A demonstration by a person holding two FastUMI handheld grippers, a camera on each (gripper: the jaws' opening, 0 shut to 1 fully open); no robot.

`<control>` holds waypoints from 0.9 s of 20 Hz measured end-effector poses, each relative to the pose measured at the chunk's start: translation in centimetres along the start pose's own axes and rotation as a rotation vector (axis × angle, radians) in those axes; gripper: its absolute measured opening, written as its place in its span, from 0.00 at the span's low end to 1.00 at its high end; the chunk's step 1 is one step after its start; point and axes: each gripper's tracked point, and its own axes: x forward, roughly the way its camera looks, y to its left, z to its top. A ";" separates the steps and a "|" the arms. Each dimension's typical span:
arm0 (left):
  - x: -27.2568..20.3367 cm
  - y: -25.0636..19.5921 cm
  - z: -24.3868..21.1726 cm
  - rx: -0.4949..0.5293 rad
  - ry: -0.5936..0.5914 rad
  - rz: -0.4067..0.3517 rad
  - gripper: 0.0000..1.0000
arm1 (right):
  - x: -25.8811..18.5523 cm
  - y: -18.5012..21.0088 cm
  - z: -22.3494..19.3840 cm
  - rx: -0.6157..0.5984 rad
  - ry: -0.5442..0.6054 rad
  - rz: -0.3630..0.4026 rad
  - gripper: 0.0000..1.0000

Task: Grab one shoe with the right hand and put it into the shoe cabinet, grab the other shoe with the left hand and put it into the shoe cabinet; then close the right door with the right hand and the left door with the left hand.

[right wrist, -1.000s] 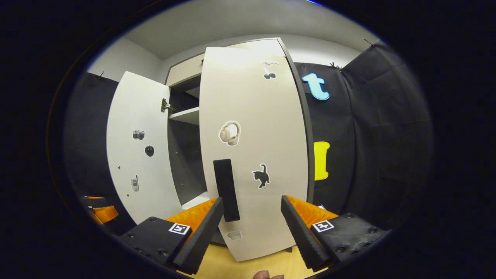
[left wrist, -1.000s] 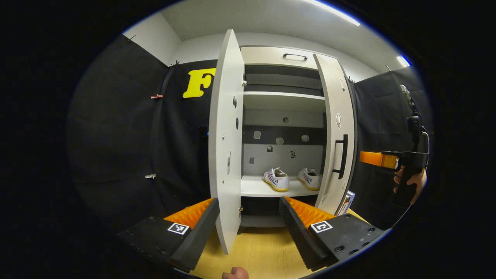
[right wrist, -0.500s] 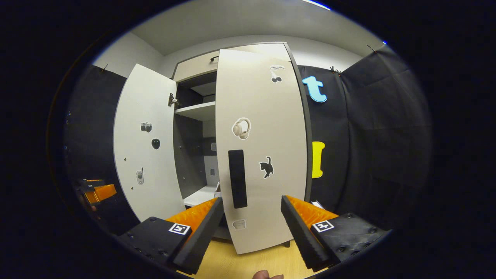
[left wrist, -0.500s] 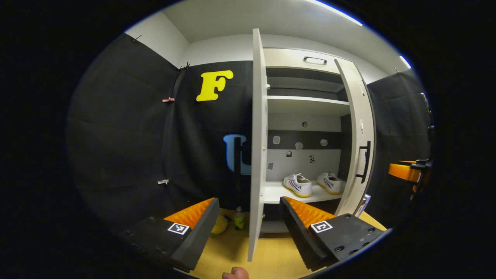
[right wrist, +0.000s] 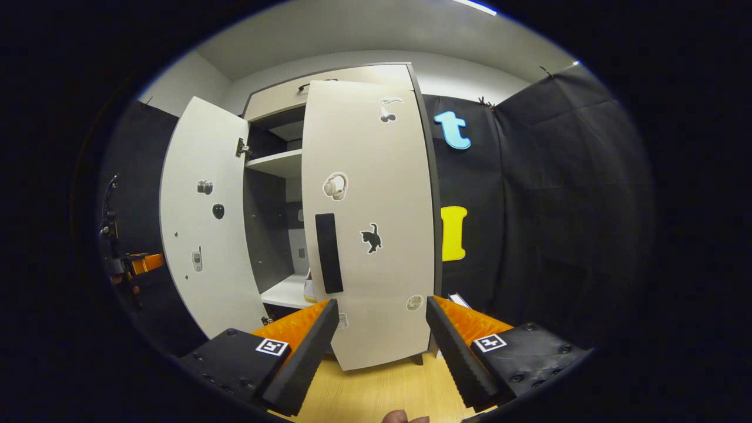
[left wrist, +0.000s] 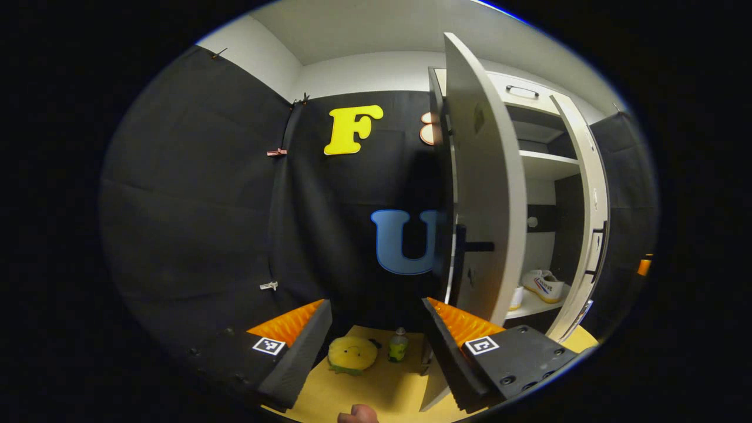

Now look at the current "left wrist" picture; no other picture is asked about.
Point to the red clip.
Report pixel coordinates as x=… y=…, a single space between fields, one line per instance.
x=277 y=152

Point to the white shoe cabinet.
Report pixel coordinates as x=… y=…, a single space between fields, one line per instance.
x=567 y=217

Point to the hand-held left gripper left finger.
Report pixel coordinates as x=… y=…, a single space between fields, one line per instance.
x=296 y=358

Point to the black backdrop cloth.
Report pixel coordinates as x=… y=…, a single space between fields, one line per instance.
x=194 y=205
x=628 y=194

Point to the white cabinet shelf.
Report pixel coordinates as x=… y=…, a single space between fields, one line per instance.
x=531 y=308
x=549 y=165

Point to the yellow plush toy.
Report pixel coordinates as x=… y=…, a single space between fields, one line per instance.
x=352 y=354

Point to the white cabinet door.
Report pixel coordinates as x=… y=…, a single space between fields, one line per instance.
x=593 y=176
x=490 y=176

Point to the white clip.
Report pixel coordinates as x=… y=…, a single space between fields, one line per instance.
x=268 y=285

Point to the green bottle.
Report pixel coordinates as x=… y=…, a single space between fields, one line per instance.
x=399 y=348

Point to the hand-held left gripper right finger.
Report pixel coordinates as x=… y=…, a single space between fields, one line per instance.
x=449 y=358

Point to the white canvas shoe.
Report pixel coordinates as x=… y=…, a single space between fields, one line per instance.
x=516 y=298
x=543 y=285

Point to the black clip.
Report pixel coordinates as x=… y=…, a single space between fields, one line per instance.
x=219 y=53
x=302 y=99

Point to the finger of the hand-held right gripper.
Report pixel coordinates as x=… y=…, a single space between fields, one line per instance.
x=644 y=266

